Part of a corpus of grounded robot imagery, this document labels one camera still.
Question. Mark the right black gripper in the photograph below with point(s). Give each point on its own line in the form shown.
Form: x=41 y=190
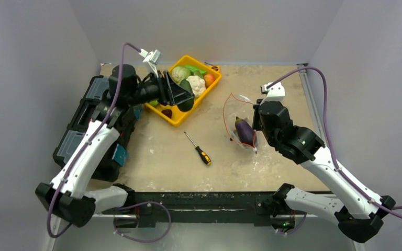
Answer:
x=256 y=122

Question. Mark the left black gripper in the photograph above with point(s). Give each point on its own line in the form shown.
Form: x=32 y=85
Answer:
x=169 y=90

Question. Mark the dark green toy avocado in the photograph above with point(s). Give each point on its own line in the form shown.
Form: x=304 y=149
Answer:
x=186 y=105

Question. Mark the purple toy eggplant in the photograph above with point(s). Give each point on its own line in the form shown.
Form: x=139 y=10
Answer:
x=244 y=131

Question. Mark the clear orange zip bag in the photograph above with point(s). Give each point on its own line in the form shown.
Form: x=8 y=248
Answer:
x=237 y=114

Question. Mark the dark red toy fruit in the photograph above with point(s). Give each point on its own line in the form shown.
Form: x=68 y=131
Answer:
x=168 y=113

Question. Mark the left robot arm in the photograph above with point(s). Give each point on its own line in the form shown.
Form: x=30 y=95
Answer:
x=66 y=196

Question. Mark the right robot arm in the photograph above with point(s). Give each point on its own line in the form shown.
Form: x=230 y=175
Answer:
x=356 y=210

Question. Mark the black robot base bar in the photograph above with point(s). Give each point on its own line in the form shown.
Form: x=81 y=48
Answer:
x=257 y=208

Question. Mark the green toy cabbage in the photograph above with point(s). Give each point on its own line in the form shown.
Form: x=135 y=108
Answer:
x=180 y=73

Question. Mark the white toy cauliflower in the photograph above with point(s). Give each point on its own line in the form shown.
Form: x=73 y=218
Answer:
x=197 y=84

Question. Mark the yellow plastic bin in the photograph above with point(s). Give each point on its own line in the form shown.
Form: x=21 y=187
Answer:
x=179 y=117

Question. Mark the yellow black screwdriver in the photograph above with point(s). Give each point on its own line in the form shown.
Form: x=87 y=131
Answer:
x=203 y=156

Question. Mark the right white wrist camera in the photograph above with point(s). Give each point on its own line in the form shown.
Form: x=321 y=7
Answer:
x=273 y=92

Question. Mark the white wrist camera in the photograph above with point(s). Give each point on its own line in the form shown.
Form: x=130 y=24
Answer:
x=150 y=60
x=273 y=92

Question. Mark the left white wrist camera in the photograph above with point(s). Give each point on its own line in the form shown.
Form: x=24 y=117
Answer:
x=150 y=60

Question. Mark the aluminium frame rail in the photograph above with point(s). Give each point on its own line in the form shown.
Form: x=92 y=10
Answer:
x=313 y=110

